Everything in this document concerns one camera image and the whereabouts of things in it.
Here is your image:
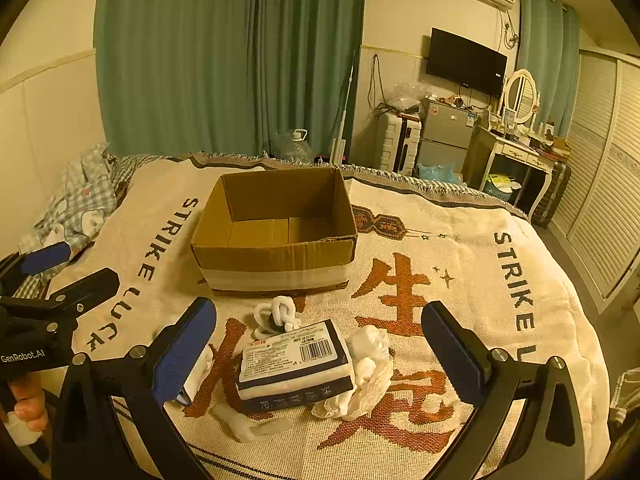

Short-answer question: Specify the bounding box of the brown cardboard box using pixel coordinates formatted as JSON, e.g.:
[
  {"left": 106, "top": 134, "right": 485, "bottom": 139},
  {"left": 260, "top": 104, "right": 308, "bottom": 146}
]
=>
[{"left": 191, "top": 167, "right": 358, "bottom": 294}]

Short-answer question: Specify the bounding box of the black wall television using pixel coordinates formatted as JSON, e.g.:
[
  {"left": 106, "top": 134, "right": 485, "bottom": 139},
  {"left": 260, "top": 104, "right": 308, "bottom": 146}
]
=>
[{"left": 426, "top": 28, "right": 508, "bottom": 98}]

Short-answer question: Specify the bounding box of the clear water jug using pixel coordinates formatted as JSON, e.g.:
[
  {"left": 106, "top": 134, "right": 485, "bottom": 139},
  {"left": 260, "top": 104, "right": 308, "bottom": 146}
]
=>
[{"left": 273, "top": 128, "right": 314, "bottom": 164}]

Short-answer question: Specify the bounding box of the green waste basket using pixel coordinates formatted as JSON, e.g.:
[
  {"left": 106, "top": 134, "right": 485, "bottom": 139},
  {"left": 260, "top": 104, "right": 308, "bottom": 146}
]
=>
[{"left": 483, "top": 174, "right": 522, "bottom": 202}]

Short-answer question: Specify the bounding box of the oval vanity mirror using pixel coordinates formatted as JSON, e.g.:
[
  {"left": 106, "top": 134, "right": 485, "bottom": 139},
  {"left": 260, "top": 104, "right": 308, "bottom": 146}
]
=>
[{"left": 499, "top": 70, "right": 540, "bottom": 126}]

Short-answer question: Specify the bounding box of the white suitcase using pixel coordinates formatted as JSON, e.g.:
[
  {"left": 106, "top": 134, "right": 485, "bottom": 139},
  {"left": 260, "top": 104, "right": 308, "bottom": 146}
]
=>
[{"left": 374, "top": 112, "right": 422, "bottom": 177}]

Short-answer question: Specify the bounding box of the checked pyjama cloth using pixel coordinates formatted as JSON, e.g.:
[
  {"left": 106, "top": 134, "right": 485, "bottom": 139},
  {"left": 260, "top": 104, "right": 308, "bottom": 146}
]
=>
[{"left": 14, "top": 143, "right": 160, "bottom": 299}]

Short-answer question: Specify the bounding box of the blue plastic bag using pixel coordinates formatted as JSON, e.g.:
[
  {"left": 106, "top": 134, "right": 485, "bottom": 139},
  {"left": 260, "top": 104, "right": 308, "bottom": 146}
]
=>
[{"left": 416, "top": 162, "right": 463, "bottom": 185}]

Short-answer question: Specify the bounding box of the green side curtain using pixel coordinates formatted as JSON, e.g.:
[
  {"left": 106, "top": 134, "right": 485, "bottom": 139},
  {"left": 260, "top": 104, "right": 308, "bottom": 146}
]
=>
[{"left": 516, "top": 0, "right": 580, "bottom": 138}]

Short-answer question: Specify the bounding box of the white dressing table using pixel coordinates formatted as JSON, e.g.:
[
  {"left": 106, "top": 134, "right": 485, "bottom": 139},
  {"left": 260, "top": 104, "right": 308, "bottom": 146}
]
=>
[{"left": 462, "top": 124, "right": 554, "bottom": 223}]

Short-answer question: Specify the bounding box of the white knotted sock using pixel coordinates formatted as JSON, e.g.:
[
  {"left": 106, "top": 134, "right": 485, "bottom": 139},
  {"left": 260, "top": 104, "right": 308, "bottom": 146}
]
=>
[{"left": 253, "top": 296, "right": 302, "bottom": 340}]

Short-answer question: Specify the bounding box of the white louvred wardrobe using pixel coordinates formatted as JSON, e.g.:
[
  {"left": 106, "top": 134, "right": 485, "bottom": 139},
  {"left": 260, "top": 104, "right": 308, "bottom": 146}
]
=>
[{"left": 550, "top": 48, "right": 639, "bottom": 313}]

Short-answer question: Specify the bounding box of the white cloth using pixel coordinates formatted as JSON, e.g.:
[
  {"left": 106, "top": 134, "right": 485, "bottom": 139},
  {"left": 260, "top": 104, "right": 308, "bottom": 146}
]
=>
[{"left": 311, "top": 325, "right": 394, "bottom": 422}]

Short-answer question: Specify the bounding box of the cream printed bed blanket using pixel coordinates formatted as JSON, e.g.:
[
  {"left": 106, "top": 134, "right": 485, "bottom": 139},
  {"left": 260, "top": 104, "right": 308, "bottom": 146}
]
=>
[{"left": 52, "top": 157, "right": 610, "bottom": 479}]

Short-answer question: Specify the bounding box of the white stick vacuum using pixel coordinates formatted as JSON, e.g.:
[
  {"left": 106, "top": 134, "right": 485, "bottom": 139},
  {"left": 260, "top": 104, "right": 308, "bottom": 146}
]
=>
[{"left": 330, "top": 62, "right": 355, "bottom": 166}]

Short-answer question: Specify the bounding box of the person's left hand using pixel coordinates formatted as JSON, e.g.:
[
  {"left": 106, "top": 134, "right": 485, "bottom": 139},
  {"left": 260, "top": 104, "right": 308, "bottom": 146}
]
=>
[{"left": 6, "top": 372, "right": 49, "bottom": 431}]

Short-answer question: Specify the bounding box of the navy white tissue pack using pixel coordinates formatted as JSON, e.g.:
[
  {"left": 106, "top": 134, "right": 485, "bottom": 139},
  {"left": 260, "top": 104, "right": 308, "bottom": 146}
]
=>
[{"left": 235, "top": 320, "right": 355, "bottom": 413}]

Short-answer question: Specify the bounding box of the grey mini fridge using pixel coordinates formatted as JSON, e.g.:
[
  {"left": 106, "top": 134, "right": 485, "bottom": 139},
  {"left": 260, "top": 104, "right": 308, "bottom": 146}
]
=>
[{"left": 416, "top": 100, "right": 476, "bottom": 172}]

